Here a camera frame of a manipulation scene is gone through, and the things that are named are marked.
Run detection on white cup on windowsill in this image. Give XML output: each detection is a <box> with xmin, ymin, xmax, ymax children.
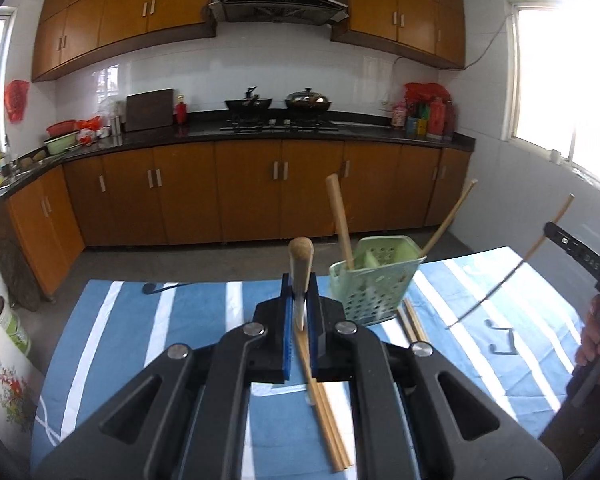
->
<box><xmin>550</xmin><ymin>150</ymin><xmax>562</xmax><ymax>165</ymax></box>

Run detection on wooden chopstick one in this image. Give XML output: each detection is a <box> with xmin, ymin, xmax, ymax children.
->
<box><xmin>288</xmin><ymin>236</ymin><xmax>314</xmax><ymax>332</ymax></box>

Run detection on red plastic bag on wall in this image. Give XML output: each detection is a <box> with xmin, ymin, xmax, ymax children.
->
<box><xmin>4</xmin><ymin>79</ymin><xmax>30</xmax><ymax>124</ymax></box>

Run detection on lower wooden cabinets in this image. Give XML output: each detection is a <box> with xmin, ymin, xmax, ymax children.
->
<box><xmin>0</xmin><ymin>140</ymin><xmax>470</xmax><ymax>299</ymax></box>

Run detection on upper wooden cabinets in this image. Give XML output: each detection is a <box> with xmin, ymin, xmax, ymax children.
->
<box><xmin>31</xmin><ymin>0</ymin><xmax>466</xmax><ymax>80</ymax></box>

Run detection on green perforated utensil holder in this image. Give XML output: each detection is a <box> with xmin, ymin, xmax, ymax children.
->
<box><xmin>329</xmin><ymin>235</ymin><xmax>426</xmax><ymax>325</ymax></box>

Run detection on red bag and condiment bottles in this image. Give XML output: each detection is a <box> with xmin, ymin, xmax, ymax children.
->
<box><xmin>391</xmin><ymin>82</ymin><xmax>456</xmax><ymax>141</ymax></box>

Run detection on wooden chopstick nine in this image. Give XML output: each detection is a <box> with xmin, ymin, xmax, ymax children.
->
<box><xmin>521</xmin><ymin>193</ymin><xmax>577</xmax><ymax>262</ymax></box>

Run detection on blue striped tablecloth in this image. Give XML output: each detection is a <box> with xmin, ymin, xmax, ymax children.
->
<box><xmin>29</xmin><ymin>245</ymin><xmax>589</xmax><ymax>480</ymax></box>

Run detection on stacked basins on counter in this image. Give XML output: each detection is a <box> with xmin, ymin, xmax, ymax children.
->
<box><xmin>44</xmin><ymin>116</ymin><xmax>111</xmax><ymax>155</ymax></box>

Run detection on black wok left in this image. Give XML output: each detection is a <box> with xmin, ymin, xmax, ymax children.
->
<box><xmin>224</xmin><ymin>87</ymin><xmax>272</xmax><ymax>122</ymax></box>

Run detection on lidded wok right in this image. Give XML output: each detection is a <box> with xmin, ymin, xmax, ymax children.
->
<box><xmin>285</xmin><ymin>88</ymin><xmax>332</xmax><ymax>120</ymax></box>

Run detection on red bottle on counter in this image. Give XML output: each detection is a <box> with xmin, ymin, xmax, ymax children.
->
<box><xmin>175</xmin><ymin>96</ymin><xmax>187</xmax><ymax>136</ymax></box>

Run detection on dark cutting board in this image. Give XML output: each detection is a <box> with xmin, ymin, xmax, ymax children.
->
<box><xmin>125</xmin><ymin>89</ymin><xmax>174</xmax><ymax>132</ymax></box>

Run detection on wooden chopstick five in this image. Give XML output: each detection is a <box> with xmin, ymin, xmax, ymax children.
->
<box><xmin>325</xmin><ymin>174</ymin><xmax>354</xmax><ymax>270</ymax></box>

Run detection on wooden chopstick three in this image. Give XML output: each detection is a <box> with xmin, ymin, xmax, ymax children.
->
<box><xmin>304</xmin><ymin>362</ymin><xmax>352</xmax><ymax>471</ymax></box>

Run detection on wooden chopstick two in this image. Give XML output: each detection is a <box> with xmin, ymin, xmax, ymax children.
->
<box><xmin>294</xmin><ymin>328</ymin><xmax>349</xmax><ymax>471</ymax></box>

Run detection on wooden chopstick eight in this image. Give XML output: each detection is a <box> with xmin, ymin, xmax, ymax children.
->
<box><xmin>419</xmin><ymin>179</ymin><xmax>478</xmax><ymax>258</ymax></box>

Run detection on wooden cabinets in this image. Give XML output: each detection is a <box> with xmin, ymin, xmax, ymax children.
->
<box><xmin>31</xmin><ymin>0</ymin><xmax>466</xmax><ymax>80</ymax></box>
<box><xmin>0</xmin><ymin>140</ymin><xmax>470</xmax><ymax>299</ymax></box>

